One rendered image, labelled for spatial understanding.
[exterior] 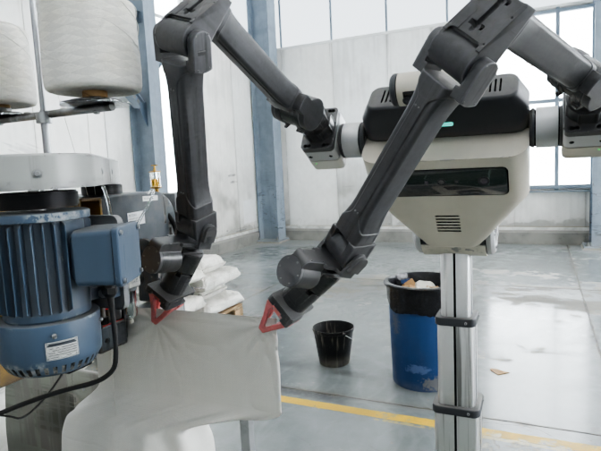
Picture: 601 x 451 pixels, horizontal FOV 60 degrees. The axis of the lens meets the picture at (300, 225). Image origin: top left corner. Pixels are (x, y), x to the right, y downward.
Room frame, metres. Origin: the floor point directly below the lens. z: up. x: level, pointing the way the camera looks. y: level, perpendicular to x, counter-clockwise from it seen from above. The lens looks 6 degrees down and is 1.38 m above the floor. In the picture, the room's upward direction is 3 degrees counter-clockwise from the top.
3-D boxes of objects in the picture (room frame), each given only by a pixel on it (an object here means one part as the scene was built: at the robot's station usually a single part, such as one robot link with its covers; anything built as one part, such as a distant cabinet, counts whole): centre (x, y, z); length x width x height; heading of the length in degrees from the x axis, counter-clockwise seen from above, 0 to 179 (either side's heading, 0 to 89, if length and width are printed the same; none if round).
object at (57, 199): (0.81, 0.41, 1.35); 0.12 x 0.12 x 0.04
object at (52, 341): (0.81, 0.41, 1.21); 0.15 x 0.15 x 0.25
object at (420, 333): (3.16, -0.74, 0.32); 0.51 x 0.48 x 0.65; 155
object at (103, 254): (0.81, 0.30, 1.25); 0.10 x 0.08 x 0.12; 0
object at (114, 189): (1.19, 0.45, 1.35); 0.09 x 0.09 x 0.03
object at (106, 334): (1.09, 0.44, 1.04); 0.08 x 0.06 x 0.05; 155
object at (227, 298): (4.54, 0.87, 0.20); 0.67 x 0.43 x 0.15; 155
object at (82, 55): (0.94, 0.36, 1.61); 0.17 x 0.17 x 0.17
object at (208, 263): (4.65, 1.07, 0.56); 0.67 x 0.43 x 0.15; 65
